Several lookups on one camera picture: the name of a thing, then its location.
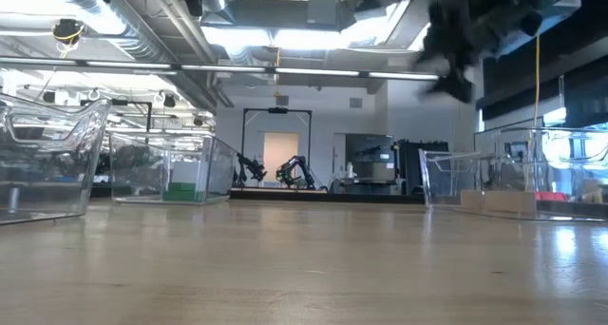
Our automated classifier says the black table edge frame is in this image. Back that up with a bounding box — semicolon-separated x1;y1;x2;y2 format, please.
89;184;427;205

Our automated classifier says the tan cardboard box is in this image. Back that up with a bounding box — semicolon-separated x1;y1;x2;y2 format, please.
581;180;604;204

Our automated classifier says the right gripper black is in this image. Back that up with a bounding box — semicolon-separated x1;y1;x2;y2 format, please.
427;0;495;103

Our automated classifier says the white paper label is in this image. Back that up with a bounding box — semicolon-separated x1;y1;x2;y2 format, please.
170;161;203;184

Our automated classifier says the long ceiling light bar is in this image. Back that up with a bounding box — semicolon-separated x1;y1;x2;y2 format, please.
0;56;441;84

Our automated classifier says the red box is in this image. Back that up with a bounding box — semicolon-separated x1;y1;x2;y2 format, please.
535;190;570;202

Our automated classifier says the dark shelf unit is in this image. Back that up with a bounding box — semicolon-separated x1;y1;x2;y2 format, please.
345;133;396;183

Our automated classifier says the black metal gantry frame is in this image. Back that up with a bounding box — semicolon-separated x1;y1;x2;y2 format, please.
240;106;314;183

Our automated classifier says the black monitor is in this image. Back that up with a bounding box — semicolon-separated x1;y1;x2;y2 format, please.
504;140;529;163

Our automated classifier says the black ceiling cord reel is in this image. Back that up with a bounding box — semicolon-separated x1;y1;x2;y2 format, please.
51;18;86;45

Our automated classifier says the black cabinet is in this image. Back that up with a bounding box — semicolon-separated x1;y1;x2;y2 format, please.
397;139;450;197

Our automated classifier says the clear bin centre left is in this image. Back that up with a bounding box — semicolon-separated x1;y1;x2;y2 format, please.
108;132;238;206

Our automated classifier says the clear plastic bin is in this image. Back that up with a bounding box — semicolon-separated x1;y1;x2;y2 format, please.
417;126;608;223
0;94;113;226

